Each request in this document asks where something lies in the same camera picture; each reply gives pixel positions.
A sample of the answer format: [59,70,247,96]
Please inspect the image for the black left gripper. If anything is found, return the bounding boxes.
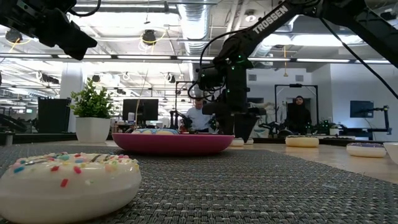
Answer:
[0,0,98,61]

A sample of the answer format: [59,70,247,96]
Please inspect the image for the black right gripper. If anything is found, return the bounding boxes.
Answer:
[201,67,267,143]

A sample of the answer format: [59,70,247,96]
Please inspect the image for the chocolate icing donut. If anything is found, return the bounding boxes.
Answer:
[285,135,320,149]

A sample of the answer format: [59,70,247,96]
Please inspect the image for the blue icing donut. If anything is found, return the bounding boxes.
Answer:
[131,128,180,136]

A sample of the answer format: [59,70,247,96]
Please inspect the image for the cream zigzag sprinkled donut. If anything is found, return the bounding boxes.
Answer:
[0,151,143,224]

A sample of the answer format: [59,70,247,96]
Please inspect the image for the person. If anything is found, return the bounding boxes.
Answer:
[185,98,215,133]
[285,95,313,135]

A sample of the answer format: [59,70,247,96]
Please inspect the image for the white crumpled cover sheet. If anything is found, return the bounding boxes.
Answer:
[257,101,287,139]

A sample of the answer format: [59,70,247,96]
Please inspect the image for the black round ceiling device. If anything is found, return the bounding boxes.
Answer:
[4,28,23,44]
[141,29,157,47]

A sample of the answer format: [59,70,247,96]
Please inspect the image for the pink round plate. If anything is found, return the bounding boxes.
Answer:
[111,133,236,156]

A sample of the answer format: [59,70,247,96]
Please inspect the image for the long linear ceiling light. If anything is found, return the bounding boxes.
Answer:
[0,53,391,64]

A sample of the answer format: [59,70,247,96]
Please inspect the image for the grey woven placemat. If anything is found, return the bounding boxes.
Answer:
[0,144,398,224]

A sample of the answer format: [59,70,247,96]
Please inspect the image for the black cabinet panel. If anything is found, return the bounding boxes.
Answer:
[37,97,72,132]

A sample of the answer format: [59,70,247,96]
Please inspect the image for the green plant in white pot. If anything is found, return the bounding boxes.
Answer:
[68,77,115,144]

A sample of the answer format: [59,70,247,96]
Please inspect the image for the black computer monitor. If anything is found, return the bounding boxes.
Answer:
[122,98,160,122]

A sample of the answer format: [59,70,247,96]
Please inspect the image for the black jointed stand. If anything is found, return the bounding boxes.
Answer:
[354,105,393,141]

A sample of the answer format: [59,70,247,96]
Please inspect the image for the white round plate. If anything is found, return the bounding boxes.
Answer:
[382,142,398,166]

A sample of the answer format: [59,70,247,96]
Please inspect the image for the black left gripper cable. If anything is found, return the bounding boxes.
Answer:
[67,0,103,18]

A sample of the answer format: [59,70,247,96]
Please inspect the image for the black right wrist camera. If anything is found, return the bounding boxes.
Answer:
[197,66,227,93]

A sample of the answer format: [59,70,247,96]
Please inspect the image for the black metal rig frame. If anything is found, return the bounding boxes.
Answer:
[274,83,320,135]
[174,80,222,135]

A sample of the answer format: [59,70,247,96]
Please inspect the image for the dark wall screen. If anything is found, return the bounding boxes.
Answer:
[349,100,375,119]

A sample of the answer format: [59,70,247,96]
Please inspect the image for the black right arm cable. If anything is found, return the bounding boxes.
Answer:
[318,17,398,100]

